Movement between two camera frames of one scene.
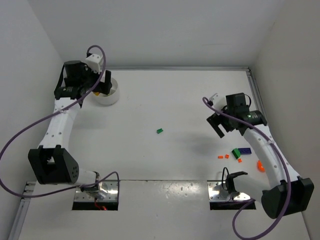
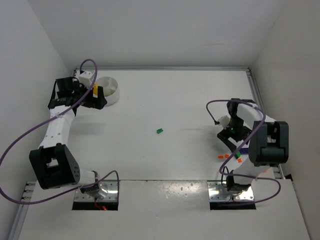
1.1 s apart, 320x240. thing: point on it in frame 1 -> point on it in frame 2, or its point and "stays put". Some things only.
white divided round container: (107, 99) stays put
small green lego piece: (159, 131) stays put
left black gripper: (100, 83) -> (88, 96)
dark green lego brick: (236, 153) stays put
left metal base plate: (112, 195) stays put
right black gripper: (220, 120) -> (227, 135)
